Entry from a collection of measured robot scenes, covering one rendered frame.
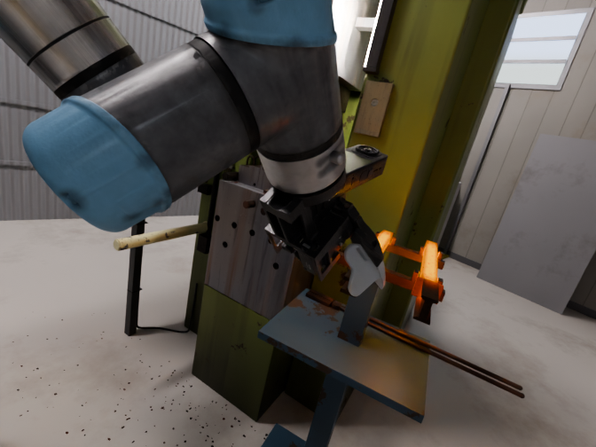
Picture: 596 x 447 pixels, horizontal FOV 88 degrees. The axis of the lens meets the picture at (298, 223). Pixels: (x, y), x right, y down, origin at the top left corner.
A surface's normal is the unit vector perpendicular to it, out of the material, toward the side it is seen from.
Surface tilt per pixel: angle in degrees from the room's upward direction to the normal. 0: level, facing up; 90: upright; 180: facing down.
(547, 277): 84
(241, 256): 90
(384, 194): 90
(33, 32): 107
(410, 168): 90
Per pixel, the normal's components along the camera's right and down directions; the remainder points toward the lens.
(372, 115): -0.48, 0.15
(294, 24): 0.44, 0.63
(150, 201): 0.58, 0.74
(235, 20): -0.36, 0.76
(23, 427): 0.22, -0.94
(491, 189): -0.72, 0.04
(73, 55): 0.43, 0.40
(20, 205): 0.66, 0.35
